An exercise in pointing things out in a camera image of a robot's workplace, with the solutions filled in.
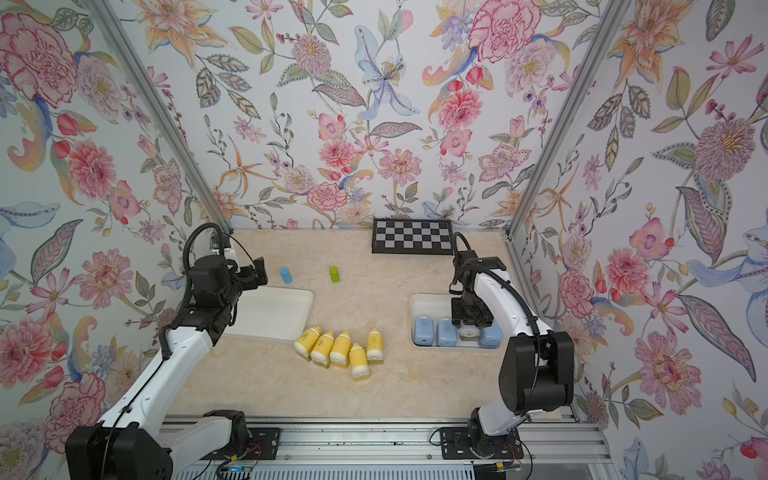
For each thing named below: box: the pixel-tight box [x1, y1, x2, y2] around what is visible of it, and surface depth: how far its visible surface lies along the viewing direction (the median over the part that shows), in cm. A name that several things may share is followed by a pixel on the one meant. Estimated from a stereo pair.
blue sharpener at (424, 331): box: [414, 315, 435, 347], surface depth 88 cm
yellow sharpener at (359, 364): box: [349, 343, 370, 382], surface depth 83 cm
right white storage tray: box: [410, 293, 503, 349], surface depth 88 cm
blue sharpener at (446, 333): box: [437, 318, 457, 347], surface depth 88 cm
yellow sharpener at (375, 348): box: [366, 328, 384, 364], surface depth 85 cm
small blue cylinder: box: [280, 267, 292, 284], surface depth 106 cm
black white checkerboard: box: [372, 218, 453, 255], surface depth 117 cm
